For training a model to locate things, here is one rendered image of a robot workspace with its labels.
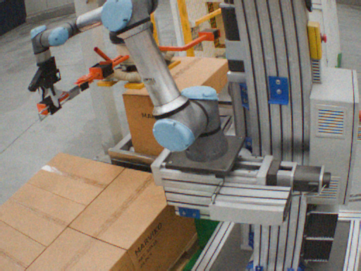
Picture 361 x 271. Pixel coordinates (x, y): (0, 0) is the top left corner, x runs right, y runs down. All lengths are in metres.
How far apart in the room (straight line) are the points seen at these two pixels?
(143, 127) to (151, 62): 1.16
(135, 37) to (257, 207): 0.65
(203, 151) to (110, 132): 2.15
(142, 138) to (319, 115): 1.28
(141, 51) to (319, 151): 0.72
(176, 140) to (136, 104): 1.07
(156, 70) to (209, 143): 0.33
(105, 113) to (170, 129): 2.22
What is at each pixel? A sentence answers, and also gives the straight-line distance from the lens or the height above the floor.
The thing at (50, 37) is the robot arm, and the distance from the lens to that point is 1.49.
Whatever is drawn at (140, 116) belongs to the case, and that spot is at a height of 0.82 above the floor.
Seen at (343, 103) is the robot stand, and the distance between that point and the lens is 1.37.
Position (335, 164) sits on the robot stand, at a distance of 1.49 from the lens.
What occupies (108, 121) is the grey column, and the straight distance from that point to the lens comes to 3.44.
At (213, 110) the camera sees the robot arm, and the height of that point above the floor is 1.21.
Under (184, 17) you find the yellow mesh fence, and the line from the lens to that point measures 3.31.
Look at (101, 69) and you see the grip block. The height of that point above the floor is 1.25.
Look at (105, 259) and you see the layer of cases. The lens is 1.84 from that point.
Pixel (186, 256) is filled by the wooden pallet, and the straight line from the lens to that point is 2.45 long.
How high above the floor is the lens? 1.80
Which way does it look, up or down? 29 degrees down
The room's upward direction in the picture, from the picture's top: 10 degrees counter-clockwise
